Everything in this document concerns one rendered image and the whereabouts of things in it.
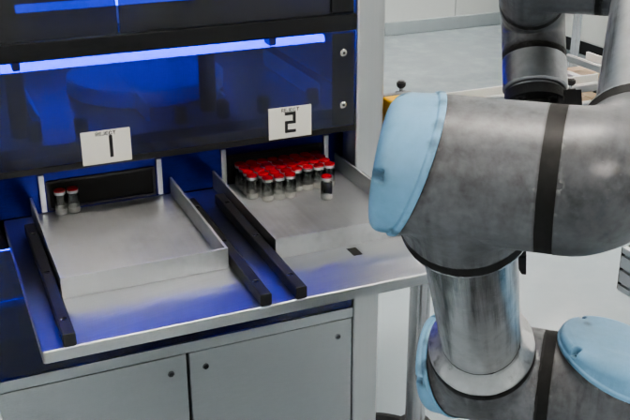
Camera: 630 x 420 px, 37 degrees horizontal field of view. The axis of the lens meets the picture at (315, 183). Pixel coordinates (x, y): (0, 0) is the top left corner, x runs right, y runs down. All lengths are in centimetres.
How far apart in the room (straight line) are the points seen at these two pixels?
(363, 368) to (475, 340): 113
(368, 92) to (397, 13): 532
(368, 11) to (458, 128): 108
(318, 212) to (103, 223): 38
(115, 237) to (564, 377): 86
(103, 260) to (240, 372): 49
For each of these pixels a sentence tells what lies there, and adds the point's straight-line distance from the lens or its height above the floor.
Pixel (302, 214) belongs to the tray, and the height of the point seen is 88.
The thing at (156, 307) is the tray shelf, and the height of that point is 88.
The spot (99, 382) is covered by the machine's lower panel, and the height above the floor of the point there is 56.
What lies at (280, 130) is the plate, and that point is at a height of 101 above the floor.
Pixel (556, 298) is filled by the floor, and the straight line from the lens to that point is 336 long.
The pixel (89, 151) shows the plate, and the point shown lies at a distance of 167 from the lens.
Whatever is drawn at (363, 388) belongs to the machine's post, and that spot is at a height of 40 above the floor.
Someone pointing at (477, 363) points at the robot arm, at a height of 103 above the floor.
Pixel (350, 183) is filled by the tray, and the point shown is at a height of 88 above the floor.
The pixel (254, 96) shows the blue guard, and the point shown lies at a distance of 172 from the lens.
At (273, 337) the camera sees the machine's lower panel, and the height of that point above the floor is 57.
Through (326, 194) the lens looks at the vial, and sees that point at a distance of 175.
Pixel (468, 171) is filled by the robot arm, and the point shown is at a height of 131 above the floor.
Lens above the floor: 156
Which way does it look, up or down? 22 degrees down
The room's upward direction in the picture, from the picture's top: straight up
